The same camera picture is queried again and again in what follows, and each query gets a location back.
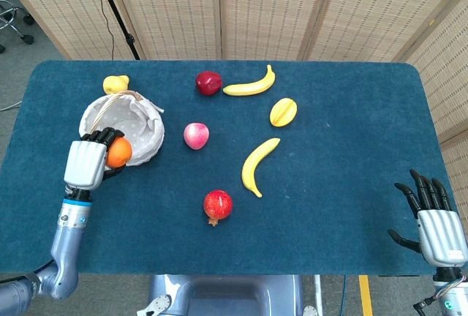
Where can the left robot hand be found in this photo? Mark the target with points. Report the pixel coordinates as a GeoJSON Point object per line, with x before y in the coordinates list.
{"type": "Point", "coordinates": [86, 164]}

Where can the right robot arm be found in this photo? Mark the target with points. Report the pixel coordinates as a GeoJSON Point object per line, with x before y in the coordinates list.
{"type": "Point", "coordinates": [451, 301]}

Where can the yellow floor tape strip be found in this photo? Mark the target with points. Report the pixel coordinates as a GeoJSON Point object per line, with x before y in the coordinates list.
{"type": "Point", "coordinates": [365, 294]}

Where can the yellow pear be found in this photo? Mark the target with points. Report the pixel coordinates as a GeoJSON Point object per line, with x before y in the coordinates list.
{"type": "Point", "coordinates": [115, 85]}

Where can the wicker basket with cloth liner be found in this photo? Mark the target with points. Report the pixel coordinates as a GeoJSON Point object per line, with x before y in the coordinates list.
{"type": "Point", "coordinates": [146, 137]}

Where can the thick curved yellow banana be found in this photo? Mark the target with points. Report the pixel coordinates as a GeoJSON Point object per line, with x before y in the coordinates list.
{"type": "Point", "coordinates": [252, 166]}

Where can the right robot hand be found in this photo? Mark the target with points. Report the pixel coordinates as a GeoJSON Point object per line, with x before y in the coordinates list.
{"type": "Point", "coordinates": [442, 235]}

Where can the orange fruit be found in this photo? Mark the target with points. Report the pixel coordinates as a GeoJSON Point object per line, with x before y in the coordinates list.
{"type": "Point", "coordinates": [120, 153]}

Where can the chrome stool with casters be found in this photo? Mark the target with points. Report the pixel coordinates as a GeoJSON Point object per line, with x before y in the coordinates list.
{"type": "Point", "coordinates": [27, 39]}

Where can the dark red apple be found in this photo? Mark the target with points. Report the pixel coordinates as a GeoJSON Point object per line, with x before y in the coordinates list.
{"type": "Point", "coordinates": [208, 83]}

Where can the red speckled pomegranate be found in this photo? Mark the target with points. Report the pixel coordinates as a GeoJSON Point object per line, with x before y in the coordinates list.
{"type": "Point", "coordinates": [218, 204]}

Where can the pink peach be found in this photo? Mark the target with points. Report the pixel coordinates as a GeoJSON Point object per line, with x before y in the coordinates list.
{"type": "Point", "coordinates": [196, 136]}

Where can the blue tablecloth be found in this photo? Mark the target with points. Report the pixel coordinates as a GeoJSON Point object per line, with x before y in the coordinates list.
{"type": "Point", "coordinates": [329, 184]}

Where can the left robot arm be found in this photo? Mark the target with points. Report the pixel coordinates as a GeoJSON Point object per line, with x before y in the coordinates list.
{"type": "Point", "coordinates": [67, 243]}

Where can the black tripod pole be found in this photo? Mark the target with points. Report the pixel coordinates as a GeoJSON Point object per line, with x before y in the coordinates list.
{"type": "Point", "coordinates": [115, 10]}

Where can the slim yellow banana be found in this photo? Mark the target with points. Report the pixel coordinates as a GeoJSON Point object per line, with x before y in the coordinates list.
{"type": "Point", "coordinates": [248, 89]}

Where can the grey robot torso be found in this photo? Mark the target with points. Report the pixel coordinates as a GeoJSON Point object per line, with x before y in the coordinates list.
{"type": "Point", "coordinates": [226, 294]}

